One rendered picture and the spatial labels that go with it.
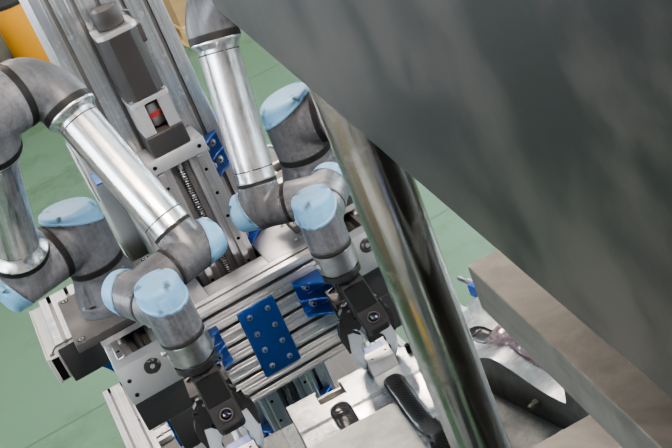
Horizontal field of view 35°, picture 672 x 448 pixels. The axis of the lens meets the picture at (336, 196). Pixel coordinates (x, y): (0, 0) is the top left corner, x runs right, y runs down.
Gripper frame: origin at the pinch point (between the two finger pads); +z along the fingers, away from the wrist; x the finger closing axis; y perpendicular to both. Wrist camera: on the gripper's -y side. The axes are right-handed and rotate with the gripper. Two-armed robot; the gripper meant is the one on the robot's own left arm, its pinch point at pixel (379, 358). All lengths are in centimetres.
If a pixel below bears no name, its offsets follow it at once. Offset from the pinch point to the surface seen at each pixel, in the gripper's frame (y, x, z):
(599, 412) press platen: -103, 2, -60
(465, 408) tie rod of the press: -78, 5, -46
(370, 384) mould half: -3.7, 3.9, 1.4
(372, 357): -0.4, 1.2, -1.3
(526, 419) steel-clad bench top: -21.1, -16.4, 10.5
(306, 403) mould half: 0.3, 15.6, 1.4
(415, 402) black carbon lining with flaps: -12.9, -0.9, 2.4
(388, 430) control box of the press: -88, 15, -56
